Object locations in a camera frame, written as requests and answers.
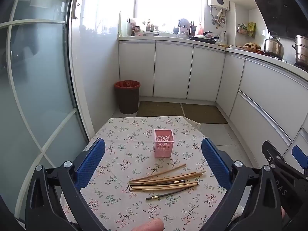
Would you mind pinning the steel stock pot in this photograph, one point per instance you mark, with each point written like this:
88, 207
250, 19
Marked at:
302, 51

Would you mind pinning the floral tablecloth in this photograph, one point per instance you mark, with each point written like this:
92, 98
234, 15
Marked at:
125, 154

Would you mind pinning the white jug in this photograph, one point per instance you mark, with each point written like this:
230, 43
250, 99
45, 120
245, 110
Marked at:
223, 38

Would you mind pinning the brown knife block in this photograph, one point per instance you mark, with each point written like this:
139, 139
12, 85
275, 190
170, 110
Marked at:
193, 28

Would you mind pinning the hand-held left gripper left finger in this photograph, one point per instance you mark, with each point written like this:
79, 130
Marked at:
90, 161

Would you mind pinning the person's left hand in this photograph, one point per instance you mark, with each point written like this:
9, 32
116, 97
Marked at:
150, 225

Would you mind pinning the white cutting board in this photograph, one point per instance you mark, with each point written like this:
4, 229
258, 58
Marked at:
122, 26

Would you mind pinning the yellow snack packets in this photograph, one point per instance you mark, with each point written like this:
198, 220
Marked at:
251, 30

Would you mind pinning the red bin liner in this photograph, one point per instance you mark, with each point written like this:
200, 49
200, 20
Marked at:
120, 85

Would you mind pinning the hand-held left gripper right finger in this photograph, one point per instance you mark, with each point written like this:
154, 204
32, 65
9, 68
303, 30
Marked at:
216, 163

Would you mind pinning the white kitchen base cabinets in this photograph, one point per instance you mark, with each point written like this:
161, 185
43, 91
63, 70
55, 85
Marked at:
173, 69

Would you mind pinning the kitchen window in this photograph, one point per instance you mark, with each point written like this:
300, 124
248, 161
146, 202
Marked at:
168, 0

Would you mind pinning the black range hood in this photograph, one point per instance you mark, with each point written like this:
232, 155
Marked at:
276, 9

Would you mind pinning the brown trash bin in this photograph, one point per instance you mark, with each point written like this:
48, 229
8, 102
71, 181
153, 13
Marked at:
127, 101

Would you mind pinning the steel basin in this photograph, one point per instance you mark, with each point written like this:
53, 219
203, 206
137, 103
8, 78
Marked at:
151, 34

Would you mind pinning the red bottle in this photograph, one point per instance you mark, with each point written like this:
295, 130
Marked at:
200, 30

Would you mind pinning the black frying pan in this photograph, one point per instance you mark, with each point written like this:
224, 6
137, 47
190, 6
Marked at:
204, 39

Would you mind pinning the grey plastic bag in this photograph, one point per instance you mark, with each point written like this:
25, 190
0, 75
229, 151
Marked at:
184, 22

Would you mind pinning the black chopstick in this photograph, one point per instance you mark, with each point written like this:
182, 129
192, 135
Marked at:
178, 181
168, 193

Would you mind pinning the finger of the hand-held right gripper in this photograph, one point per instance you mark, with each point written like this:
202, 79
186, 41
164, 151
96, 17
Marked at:
300, 157
288, 185

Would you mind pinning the wicker basket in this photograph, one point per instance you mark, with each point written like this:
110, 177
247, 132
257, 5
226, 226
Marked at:
251, 47

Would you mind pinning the metal wall rack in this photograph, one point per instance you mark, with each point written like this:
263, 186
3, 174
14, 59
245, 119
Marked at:
241, 30

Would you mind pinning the person's right hand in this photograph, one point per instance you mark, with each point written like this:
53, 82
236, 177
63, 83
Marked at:
283, 213

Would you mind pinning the pink plastic utensil holder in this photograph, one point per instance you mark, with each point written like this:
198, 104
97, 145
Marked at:
163, 149

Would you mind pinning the pile of wooden chopsticks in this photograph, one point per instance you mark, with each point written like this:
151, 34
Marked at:
149, 187

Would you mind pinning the water heater pipes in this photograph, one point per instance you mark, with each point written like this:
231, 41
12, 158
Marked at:
219, 16

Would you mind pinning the steel kettle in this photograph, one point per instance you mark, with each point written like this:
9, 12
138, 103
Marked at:
273, 47

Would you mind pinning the frosted glass door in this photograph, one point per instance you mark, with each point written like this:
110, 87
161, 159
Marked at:
43, 77

